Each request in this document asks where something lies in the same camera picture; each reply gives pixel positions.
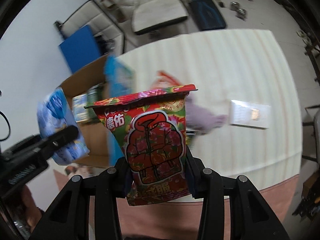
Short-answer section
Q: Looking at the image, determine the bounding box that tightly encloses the light blue tissue pack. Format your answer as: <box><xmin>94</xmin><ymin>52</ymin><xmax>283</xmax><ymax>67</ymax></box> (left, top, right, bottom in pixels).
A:
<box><xmin>37</xmin><ymin>87</ymin><xmax>90</xmax><ymax>165</ymax></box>

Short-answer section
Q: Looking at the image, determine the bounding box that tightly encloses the red floral snack packet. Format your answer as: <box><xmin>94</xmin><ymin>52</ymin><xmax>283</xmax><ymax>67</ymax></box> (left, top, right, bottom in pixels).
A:
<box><xmin>87</xmin><ymin>84</ymin><xmax>196</xmax><ymax>206</ymax></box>

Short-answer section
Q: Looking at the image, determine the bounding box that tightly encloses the white box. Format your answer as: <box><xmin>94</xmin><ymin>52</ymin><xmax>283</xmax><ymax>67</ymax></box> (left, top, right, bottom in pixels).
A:
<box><xmin>229</xmin><ymin>100</ymin><xmax>271</xmax><ymax>129</ymax></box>

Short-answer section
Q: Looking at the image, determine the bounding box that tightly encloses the purple fuzzy cloth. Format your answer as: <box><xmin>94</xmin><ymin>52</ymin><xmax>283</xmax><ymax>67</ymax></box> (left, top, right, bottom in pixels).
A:
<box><xmin>185</xmin><ymin>95</ymin><xmax>227</xmax><ymax>134</ymax></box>

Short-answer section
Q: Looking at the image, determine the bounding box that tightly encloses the yellow blue wipes pack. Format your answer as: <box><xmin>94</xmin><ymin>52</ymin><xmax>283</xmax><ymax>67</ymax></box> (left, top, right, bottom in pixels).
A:
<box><xmin>72</xmin><ymin>93</ymin><xmax>91</xmax><ymax>123</ymax></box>

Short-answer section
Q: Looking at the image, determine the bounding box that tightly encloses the dark green snack bag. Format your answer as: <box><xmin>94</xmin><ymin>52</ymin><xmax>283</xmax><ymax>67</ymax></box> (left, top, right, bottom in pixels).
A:
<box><xmin>87</xmin><ymin>83</ymin><xmax>104</xmax><ymax>104</ymax></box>

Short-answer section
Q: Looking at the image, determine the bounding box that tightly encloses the blue folded mat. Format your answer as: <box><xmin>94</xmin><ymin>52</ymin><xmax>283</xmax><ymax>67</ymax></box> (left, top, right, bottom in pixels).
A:
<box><xmin>59</xmin><ymin>25</ymin><xmax>101</xmax><ymax>73</ymax></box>

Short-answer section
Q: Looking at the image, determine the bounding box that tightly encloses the orange snack bag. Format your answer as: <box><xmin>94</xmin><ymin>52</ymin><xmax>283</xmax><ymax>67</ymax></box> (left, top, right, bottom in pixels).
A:
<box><xmin>151</xmin><ymin>70</ymin><xmax>182</xmax><ymax>89</ymax></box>

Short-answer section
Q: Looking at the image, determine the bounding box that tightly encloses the striped cream tablecloth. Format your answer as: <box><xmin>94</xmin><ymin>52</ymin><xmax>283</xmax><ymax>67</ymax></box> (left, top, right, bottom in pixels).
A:
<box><xmin>119</xmin><ymin>29</ymin><xmax>302</xmax><ymax>202</ymax></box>

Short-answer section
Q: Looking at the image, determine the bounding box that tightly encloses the white padded chair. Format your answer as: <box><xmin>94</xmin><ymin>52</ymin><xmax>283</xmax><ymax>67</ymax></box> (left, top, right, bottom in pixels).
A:
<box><xmin>112</xmin><ymin>0</ymin><xmax>191</xmax><ymax>35</ymax></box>

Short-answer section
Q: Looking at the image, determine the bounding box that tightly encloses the blue black weight bench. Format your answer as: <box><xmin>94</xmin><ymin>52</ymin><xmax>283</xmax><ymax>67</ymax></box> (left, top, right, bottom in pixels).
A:
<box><xmin>189</xmin><ymin>0</ymin><xmax>227</xmax><ymax>31</ymax></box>

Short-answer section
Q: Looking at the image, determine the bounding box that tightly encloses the chrome dumbbell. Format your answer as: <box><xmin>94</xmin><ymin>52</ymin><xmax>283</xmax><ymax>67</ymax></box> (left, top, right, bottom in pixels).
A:
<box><xmin>229</xmin><ymin>2</ymin><xmax>247</xmax><ymax>21</ymax></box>

